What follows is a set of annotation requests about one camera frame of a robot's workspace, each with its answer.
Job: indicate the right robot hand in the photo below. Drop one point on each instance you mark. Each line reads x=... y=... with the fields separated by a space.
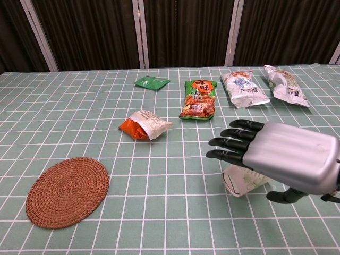
x=292 y=156

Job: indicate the white paper cup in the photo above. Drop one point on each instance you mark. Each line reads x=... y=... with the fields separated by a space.
x=239 y=182

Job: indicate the green grid tablecloth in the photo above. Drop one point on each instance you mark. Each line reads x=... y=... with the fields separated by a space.
x=159 y=199

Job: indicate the white snack bag green print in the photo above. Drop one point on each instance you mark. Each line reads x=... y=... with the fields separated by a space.
x=288 y=89

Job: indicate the white snack bag blue print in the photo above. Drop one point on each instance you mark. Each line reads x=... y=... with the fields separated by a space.
x=244 y=90

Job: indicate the green orange snack bag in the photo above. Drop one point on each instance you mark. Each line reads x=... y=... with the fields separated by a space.
x=199 y=102

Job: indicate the dark fabric screen panel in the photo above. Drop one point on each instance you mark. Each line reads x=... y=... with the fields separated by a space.
x=90 y=34
x=16 y=34
x=186 y=33
x=287 y=30

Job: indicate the orange white snack packet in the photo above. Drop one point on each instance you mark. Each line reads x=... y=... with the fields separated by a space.
x=148 y=125

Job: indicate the green sachet packet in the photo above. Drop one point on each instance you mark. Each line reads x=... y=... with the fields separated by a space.
x=151 y=83

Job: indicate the round woven rattan coaster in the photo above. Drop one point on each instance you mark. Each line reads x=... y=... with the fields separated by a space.
x=67 y=192

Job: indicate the white screen frame post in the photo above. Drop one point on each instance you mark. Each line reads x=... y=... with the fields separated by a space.
x=140 y=34
x=336 y=54
x=233 y=33
x=40 y=35

